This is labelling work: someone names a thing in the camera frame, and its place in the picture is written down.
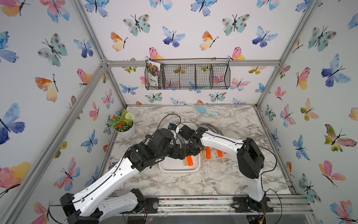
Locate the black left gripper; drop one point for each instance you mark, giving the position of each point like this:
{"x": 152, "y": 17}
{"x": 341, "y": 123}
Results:
{"x": 182, "y": 152}

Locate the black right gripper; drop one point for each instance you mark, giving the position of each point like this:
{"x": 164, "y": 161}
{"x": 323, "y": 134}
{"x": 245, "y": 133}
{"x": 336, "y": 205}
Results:
{"x": 194, "y": 152}

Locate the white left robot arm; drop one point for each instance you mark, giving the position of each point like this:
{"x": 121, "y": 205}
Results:
{"x": 91, "y": 206}

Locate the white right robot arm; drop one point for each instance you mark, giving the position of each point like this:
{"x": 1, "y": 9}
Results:
{"x": 248, "y": 155}

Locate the white plastic storage tray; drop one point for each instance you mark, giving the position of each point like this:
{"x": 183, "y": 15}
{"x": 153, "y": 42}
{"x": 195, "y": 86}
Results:
{"x": 170, "y": 165}

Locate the yellow label wooden sickle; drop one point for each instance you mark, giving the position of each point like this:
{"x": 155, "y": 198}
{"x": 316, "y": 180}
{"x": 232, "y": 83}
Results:
{"x": 212, "y": 128}

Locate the light blue plastic trowel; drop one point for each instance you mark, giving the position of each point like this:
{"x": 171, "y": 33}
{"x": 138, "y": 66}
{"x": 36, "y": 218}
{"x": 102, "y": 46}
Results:
{"x": 203, "y": 110}

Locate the potted artificial flower plant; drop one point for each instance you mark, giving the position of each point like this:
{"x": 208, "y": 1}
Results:
{"x": 123, "y": 123}

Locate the flower seed packet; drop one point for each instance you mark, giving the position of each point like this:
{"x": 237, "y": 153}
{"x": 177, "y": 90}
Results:
{"x": 153, "y": 70}

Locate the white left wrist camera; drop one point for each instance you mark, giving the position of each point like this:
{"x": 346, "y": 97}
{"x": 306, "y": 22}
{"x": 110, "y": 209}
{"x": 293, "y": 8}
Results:
{"x": 172, "y": 127}

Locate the black wire wall basket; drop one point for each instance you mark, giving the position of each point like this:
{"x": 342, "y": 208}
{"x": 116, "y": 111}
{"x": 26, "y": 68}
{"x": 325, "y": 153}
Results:
{"x": 192, "y": 74}

